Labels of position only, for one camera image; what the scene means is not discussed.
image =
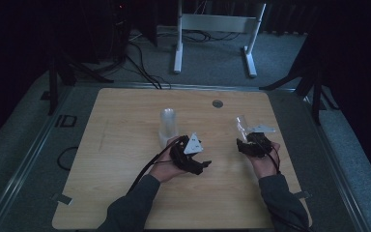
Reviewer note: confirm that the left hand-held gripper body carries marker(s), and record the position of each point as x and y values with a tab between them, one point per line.
186	158

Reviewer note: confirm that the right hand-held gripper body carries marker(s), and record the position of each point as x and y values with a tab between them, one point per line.
259	146

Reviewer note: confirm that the single clear plastic cup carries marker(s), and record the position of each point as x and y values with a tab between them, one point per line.
241	127

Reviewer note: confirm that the stack of clear plastic cups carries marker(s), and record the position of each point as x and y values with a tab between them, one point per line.
168	124

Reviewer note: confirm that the person's right hand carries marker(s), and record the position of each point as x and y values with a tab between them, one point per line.
264	166

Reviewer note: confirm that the person's left hand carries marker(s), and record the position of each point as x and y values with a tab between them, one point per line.
165	169

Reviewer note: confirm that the grey round table grommet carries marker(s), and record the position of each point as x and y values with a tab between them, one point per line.
217	103

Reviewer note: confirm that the grey tape piece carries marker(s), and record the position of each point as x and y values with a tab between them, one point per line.
304	194
64	199

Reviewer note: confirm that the black tripod stand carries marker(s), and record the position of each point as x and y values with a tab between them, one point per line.
315	93
54	87

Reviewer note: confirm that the dark computer tower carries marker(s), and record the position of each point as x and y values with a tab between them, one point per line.
119	29

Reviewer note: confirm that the metal platform rail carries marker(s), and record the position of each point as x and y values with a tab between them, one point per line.
22	174
338	180

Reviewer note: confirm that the white metal stand frame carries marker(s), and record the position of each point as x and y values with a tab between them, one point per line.
217	23

